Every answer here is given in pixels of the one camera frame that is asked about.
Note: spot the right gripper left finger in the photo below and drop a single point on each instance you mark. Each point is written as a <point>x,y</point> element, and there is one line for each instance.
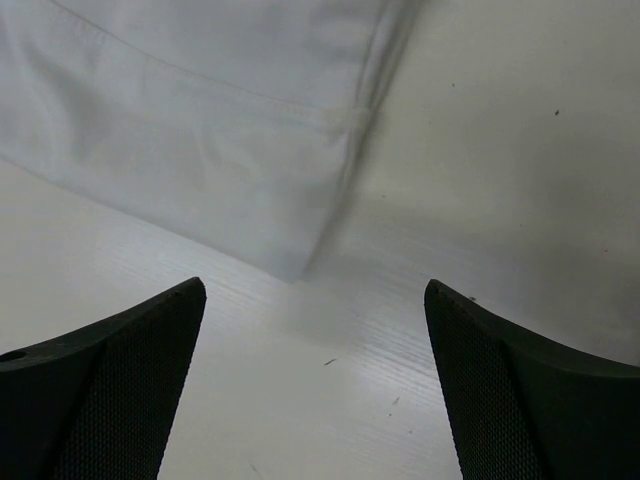
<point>99,402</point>

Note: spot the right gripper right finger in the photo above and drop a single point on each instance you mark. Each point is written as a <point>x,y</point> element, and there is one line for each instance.
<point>522,406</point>

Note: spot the white skirt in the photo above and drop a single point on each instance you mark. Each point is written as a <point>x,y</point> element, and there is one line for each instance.
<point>233,123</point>

